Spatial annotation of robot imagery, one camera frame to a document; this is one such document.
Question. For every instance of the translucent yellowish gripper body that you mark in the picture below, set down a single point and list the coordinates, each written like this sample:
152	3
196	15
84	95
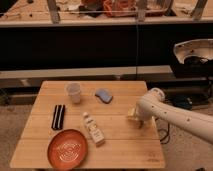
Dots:
132	115

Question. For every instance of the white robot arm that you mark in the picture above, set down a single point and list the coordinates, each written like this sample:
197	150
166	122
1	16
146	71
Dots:
152	104

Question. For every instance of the white robot base shell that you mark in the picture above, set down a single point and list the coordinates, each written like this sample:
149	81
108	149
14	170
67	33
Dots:
202	48

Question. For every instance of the blue sponge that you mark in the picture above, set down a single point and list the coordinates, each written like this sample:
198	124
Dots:
104	95

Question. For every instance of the white labelled bottle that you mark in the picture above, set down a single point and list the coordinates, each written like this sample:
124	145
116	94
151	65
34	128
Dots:
93	129

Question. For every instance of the orange ridged plate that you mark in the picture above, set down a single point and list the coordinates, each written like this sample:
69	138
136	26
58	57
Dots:
67	149

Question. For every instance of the black striped eraser block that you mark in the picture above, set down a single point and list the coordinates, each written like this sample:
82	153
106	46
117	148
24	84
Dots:
58	117

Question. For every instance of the orange object on shelf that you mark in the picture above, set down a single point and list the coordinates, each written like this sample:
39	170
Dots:
119	8

